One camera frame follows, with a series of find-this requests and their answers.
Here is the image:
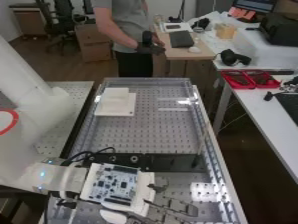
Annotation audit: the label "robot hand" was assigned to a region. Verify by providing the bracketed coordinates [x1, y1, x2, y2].
[78, 162, 200, 224]

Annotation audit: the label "black plate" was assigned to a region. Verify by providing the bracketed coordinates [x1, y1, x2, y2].
[81, 152, 210, 173]

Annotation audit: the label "clear box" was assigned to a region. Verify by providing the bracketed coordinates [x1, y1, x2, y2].
[65, 77, 250, 224]

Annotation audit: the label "small white box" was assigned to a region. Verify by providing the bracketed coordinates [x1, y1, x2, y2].
[93, 87, 137, 118]

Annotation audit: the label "long white desk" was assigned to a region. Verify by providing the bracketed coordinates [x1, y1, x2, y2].
[211, 73, 298, 185]

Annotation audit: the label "red tray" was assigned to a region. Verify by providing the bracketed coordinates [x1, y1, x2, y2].
[219, 70, 258, 90]
[244, 69, 282, 89]

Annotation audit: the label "wooden desk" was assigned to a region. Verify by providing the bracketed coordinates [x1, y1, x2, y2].
[151, 20, 219, 80]

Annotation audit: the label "cardboard box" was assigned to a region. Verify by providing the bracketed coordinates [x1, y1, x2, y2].
[73, 23, 114, 63]

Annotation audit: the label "black headphones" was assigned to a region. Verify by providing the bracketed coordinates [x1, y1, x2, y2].
[219, 48, 252, 67]

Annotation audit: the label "person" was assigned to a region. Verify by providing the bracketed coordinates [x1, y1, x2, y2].
[91, 0, 167, 78]

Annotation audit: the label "black office chair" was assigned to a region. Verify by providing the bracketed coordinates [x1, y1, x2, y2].
[34, 0, 86, 52]

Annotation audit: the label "wooden cabinet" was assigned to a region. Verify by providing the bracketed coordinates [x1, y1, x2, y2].
[8, 3, 47, 36]

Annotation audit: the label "black bag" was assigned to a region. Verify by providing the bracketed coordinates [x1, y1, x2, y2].
[258, 13, 298, 48]

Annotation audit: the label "computer screen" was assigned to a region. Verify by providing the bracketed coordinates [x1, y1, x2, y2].
[231, 0, 279, 14]

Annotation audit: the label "black cable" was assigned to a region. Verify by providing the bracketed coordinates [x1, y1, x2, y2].
[58, 146, 117, 168]

